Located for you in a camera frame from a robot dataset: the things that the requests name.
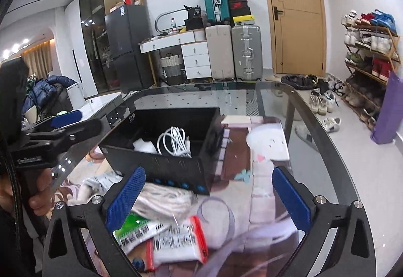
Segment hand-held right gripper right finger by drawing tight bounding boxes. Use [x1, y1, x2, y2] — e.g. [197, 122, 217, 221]
[271, 166, 377, 277]

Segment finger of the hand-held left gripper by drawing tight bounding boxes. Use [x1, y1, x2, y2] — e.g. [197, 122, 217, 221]
[23, 119, 103, 153]
[21, 110, 83, 136]

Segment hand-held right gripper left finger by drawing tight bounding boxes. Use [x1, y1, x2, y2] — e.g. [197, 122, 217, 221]
[42, 166, 147, 277]

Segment green label packet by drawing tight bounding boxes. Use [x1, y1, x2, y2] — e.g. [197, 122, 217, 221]
[113, 213, 172, 254]

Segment grey and white foil packet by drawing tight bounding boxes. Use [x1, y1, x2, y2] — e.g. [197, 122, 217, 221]
[80, 175, 123, 199]

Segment bagged white and tan rope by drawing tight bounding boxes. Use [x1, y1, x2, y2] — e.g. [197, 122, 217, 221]
[130, 181, 199, 221]

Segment black cardboard box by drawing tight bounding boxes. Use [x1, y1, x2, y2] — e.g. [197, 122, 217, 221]
[98, 107, 225, 196]

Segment red-edged plastic packet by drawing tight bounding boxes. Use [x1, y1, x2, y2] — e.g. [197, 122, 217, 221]
[145, 216, 210, 272]

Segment person's left forearm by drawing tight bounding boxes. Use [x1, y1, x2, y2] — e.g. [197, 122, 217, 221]
[0, 208, 41, 277]

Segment person's left hand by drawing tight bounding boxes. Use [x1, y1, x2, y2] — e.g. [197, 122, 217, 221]
[28, 167, 56, 218]

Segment white storage box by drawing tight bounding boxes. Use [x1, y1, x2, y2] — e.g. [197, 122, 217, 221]
[68, 83, 85, 109]

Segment white marble side table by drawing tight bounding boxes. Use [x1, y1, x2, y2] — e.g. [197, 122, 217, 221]
[80, 92, 123, 126]

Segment blue down jacket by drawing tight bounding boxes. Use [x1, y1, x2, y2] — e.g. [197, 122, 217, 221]
[22, 76, 78, 117]

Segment white foam piece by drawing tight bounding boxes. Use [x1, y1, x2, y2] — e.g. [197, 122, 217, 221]
[132, 138, 158, 154]

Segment tan curtains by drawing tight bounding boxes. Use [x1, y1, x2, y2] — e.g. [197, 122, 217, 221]
[23, 41, 52, 79]

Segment glass door cabinet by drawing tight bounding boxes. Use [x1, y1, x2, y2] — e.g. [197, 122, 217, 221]
[79, 0, 123, 95]

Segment dark grey refrigerator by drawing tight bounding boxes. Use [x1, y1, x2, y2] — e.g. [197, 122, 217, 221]
[105, 4, 154, 91]

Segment scattered sneakers and slippers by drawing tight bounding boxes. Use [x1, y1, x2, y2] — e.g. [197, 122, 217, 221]
[264, 73, 347, 152]

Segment wicker basket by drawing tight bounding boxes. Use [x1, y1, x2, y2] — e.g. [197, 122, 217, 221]
[159, 53, 185, 86]

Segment white desk with drawers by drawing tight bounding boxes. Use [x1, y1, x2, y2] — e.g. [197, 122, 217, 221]
[139, 30, 212, 85]

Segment purple bag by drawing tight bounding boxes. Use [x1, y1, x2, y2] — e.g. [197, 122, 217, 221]
[371, 71, 403, 145]

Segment oval framed mirror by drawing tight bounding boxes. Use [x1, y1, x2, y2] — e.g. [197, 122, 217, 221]
[154, 8, 189, 35]

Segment beige suitcase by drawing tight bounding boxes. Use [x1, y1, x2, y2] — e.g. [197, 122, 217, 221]
[205, 24, 233, 81]

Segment black bag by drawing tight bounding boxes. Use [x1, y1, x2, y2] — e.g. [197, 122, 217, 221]
[183, 5, 207, 30]

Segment silver suitcase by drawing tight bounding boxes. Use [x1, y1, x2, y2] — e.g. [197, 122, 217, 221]
[231, 25, 263, 82]

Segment rows of assorted shoes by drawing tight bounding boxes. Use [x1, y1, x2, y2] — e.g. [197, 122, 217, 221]
[342, 9, 398, 120]

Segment teal suitcase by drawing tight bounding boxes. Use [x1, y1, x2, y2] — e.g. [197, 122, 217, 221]
[202, 0, 229, 25]

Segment yellow and black box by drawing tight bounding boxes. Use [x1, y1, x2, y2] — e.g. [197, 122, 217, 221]
[231, 15, 255, 26]

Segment wooden door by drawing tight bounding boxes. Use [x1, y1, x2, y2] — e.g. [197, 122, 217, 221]
[256, 0, 326, 78]

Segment wooden shoe rack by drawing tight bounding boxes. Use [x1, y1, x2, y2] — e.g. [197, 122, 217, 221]
[342, 9, 402, 126]

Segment white coiled cable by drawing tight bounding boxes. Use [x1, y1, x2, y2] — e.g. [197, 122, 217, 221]
[156, 126, 192, 158]

